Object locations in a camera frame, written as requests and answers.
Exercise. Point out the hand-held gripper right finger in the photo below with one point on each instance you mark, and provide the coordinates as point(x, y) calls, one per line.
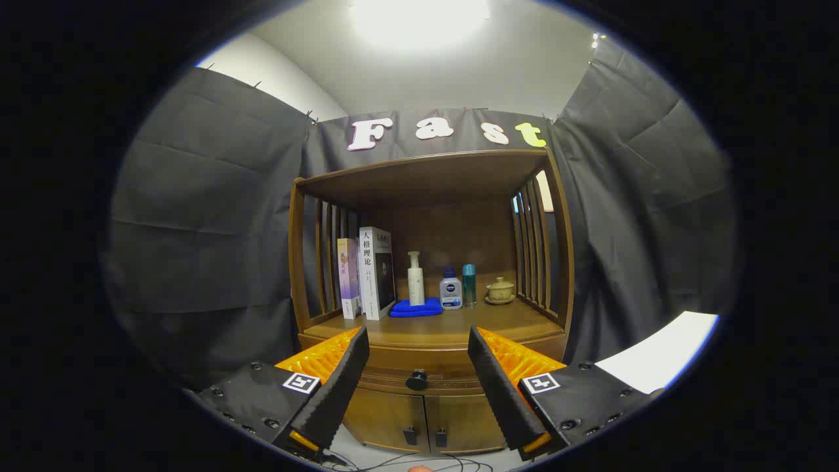
point(501, 393)

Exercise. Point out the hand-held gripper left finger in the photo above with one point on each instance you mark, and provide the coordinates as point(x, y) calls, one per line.
point(334, 393)

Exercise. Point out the black drawer knob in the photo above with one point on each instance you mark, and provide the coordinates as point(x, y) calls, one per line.
point(417, 379)

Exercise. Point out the wooden drawer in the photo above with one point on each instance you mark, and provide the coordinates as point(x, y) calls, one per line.
point(419, 359)

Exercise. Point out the wooden cabinet door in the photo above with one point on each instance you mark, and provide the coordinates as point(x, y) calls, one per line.
point(387, 419)
point(472, 423)

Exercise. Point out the wooden countertop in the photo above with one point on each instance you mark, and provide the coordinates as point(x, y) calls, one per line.
point(472, 321)

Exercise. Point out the wooden cabinet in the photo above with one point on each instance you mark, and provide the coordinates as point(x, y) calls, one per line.
point(452, 229)

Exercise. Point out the beige lidded teacup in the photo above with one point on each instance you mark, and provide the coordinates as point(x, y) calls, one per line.
point(500, 290)

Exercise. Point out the white bottle with blue cap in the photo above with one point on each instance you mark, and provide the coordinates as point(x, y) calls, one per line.
point(451, 292)

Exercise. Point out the teal slim bottle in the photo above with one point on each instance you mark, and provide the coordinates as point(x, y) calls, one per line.
point(469, 282)

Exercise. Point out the blue folded cloth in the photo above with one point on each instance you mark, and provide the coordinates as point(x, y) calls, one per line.
point(419, 309)

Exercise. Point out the purple book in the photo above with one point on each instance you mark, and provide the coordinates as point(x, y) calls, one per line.
point(347, 275)

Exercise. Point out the white book with portrait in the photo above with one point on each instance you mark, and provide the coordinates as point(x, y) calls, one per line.
point(370, 275)

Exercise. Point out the white pump bottle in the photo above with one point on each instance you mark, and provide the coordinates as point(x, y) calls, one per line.
point(415, 285)

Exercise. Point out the black backdrop cloth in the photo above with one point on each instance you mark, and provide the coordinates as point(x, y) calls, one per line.
point(210, 229)

